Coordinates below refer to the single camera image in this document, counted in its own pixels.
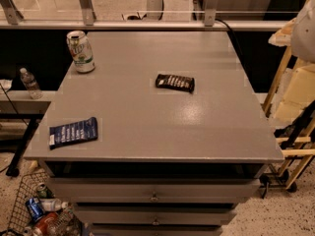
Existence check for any red soda can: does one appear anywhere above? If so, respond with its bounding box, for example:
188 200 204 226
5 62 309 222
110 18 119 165
32 212 58 236

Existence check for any blue blueberry rxbar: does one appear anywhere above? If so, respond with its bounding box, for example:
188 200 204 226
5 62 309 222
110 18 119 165
49 117 98 149

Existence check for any black cable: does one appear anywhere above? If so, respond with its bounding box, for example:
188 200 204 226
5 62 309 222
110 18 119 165
215 18 245 64

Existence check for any grey side bench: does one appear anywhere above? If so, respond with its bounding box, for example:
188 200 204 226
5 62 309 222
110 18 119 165
0 90 55 177

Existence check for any clear plastic water bottle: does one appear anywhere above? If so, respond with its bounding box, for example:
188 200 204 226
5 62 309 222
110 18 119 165
20 68 42 99

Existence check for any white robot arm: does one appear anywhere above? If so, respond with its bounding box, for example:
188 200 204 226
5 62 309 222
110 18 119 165
291 0 315 63

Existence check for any blue soda can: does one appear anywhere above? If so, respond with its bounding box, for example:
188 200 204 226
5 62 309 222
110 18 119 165
26 197 45 222

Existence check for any metal railing with posts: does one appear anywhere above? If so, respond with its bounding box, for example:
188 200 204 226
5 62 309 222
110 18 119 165
0 0 285 31

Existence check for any dark brown chocolate rxbar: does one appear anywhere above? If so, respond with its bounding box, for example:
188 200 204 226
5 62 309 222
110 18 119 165
156 74 195 93

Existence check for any green can in basket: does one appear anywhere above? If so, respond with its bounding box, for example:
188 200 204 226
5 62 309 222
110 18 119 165
36 183 53 199

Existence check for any plastic bottle in basket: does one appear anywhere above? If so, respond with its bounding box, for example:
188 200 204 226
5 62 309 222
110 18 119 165
40 199 69 211

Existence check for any grey drawer cabinet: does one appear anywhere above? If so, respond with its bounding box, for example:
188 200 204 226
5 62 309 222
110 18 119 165
26 31 283 236

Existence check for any green white soda can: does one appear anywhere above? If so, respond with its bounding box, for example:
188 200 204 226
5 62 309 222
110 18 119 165
66 30 95 73

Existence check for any wire mesh basket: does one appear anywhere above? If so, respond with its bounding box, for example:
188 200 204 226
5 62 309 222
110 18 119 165
2 172 82 236

